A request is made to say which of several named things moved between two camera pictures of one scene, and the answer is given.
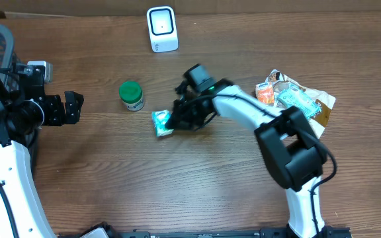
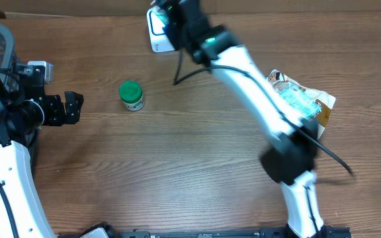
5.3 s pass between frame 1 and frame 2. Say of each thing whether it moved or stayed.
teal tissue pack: moved
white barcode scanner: stayed
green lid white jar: stayed
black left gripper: stayed
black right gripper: moved
